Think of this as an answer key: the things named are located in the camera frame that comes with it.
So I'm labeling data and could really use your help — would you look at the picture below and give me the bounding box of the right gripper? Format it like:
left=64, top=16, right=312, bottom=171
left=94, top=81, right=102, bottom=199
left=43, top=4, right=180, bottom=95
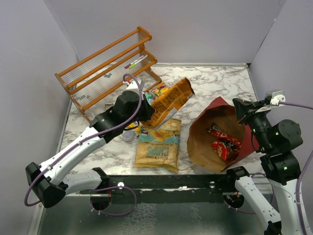
left=234, top=96, right=273, bottom=151

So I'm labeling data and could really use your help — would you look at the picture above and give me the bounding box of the teal Fox's candy bag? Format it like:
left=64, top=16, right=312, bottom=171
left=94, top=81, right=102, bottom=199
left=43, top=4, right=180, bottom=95
left=145, top=93, right=158, bottom=104

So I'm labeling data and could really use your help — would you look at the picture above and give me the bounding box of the yellow snack bar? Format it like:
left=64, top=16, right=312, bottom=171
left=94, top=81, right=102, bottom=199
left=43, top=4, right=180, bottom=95
left=126, top=122, right=142, bottom=137

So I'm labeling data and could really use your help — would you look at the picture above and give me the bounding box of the orange candy bag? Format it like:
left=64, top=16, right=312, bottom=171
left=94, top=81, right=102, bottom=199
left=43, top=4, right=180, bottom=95
left=150, top=82, right=170, bottom=96

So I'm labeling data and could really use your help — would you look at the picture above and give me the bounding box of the orange yellow chips bag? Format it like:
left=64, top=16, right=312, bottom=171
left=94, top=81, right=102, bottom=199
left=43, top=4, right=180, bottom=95
left=141, top=77, right=194, bottom=129

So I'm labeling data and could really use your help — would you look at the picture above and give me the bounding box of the beige snack packet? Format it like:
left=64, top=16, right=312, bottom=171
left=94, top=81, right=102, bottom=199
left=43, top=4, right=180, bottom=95
left=134, top=118, right=181, bottom=172

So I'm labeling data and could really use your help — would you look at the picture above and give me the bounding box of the red rice cracker bag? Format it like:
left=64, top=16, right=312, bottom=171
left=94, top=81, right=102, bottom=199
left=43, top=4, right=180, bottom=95
left=211, top=140, right=242, bottom=162

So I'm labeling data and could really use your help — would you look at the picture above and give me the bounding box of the red brown paper bag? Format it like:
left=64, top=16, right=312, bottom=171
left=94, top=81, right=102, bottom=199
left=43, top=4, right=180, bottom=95
left=187, top=97, right=260, bottom=173

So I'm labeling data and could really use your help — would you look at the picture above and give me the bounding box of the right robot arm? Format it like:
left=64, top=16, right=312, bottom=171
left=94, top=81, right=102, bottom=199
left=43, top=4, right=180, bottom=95
left=224, top=96, right=313, bottom=235

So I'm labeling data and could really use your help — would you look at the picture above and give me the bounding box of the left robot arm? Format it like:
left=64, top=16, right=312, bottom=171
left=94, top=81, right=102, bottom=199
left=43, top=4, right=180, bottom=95
left=24, top=91, right=154, bottom=208

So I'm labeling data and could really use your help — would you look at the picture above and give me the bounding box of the small clear plastic cup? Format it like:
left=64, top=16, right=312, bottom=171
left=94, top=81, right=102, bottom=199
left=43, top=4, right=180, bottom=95
left=121, top=130, right=134, bottom=142

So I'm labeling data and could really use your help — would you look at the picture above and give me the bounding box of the small grey open box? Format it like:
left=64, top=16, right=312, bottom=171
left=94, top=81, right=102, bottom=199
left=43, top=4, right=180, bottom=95
left=104, top=103, right=114, bottom=110

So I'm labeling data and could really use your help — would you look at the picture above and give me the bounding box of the orange wooden rack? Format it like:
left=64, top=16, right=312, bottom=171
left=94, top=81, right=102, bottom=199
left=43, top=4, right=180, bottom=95
left=55, top=26, right=162, bottom=121

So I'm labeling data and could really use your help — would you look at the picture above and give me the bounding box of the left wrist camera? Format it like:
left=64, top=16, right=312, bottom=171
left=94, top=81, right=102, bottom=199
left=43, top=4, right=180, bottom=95
left=122, top=79, right=144, bottom=102

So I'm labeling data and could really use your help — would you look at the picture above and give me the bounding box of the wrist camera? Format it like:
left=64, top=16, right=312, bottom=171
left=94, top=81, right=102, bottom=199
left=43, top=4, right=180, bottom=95
left=122, top=79, right=144, bottom=102
left=255, top=90, right=286, bottom=113

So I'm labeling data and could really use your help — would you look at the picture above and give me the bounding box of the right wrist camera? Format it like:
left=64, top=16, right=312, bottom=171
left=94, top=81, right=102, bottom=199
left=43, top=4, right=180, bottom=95
left=255, top=90, right=286, bottom=113

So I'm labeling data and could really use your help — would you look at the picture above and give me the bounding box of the black mounting rail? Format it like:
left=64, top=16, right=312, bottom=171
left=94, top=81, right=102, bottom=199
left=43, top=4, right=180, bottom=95
left=105, top=167, right=247, bottom=204

